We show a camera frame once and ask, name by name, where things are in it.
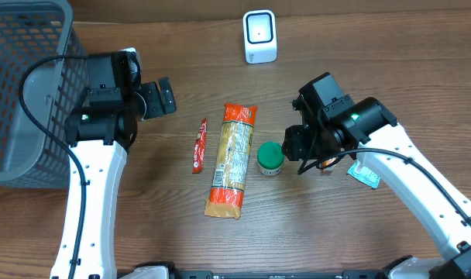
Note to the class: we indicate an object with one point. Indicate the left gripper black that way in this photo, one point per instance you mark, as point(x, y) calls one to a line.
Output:
point(154, 100)

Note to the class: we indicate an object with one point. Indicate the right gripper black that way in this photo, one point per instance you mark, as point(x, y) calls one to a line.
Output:
point(294, 143)

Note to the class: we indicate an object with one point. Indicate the orange tissue pack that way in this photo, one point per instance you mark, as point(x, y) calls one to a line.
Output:
point(328, 165)

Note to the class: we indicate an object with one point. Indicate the teal tissue pack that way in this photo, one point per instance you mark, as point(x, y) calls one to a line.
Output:
point(364, 175)

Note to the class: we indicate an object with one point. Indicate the red chocolate bar wrapper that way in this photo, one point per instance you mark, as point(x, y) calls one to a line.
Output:
point(199, 148)

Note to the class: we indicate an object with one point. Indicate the spaghetti pack orange ends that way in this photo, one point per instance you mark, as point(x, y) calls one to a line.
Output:
point(229, 179)

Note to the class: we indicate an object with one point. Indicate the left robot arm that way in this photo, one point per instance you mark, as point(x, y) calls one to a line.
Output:
point(90, 222)

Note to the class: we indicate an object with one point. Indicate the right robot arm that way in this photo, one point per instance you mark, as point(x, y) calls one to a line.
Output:
point(370, 133)

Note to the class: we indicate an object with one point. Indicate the white barcode scanner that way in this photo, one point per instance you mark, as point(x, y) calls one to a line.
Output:
point(260, 36)

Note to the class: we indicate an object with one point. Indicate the grey plastic mesh basket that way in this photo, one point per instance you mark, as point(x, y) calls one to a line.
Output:
point(31, 31)

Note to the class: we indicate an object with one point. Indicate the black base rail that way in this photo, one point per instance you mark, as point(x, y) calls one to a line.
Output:
point(346, 274)

